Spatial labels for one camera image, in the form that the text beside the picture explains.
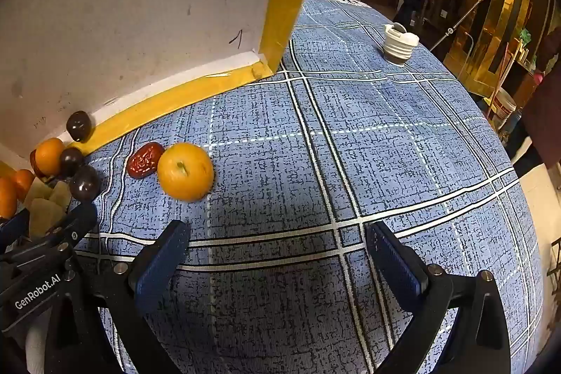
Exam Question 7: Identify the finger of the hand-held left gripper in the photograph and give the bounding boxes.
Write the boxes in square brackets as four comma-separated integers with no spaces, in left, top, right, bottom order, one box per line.
[0,208,32,245]
[20,202,98,258]

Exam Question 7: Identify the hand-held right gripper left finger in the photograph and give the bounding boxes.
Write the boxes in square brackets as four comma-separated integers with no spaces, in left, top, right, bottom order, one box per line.
[44,220,190,374]

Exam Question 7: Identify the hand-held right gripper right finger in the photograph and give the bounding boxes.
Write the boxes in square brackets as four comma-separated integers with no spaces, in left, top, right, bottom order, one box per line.
[366,220,512,374]

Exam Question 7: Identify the dark plum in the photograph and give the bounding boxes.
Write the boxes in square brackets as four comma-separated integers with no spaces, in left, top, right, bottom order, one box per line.
[69,164,101,202]
[66,110,93,142]
[59,147,85,177]

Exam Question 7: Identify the deep orange orange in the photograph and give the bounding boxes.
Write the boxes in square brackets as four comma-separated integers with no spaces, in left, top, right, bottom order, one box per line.
[34,137,66,176]

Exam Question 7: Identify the white box with yellow tape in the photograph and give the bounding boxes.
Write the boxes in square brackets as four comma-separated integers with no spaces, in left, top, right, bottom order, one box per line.
[0,0,334,226]

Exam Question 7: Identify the person's left forearm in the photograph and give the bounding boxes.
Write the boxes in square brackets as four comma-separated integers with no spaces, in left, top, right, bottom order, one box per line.
[24,313,50,374]

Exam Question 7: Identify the small orange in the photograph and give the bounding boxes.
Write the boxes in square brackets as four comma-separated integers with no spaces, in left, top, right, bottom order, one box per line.
[12,169,36,202]
[0,177,18,219]

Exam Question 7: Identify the red date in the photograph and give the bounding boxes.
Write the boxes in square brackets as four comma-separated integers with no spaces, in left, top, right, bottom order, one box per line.
[128,142,165,181]

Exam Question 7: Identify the large yellow-orange orange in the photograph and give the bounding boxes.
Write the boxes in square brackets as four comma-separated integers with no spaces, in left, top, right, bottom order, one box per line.
[157,142,215,202]

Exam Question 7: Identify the blue plaid tablecloth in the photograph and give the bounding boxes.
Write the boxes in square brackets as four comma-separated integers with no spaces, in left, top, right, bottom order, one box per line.
[74,0,542,374]

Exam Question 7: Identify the white bucket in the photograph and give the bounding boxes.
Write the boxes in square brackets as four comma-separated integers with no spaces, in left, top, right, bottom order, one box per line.
[488,88,518,134]

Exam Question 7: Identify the white ribbed lid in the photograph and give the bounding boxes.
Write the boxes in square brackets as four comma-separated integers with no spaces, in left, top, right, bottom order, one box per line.
[381,22,420,66]

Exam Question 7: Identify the metal pole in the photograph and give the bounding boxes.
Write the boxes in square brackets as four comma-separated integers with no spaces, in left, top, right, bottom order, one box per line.
[430,0,492,50]

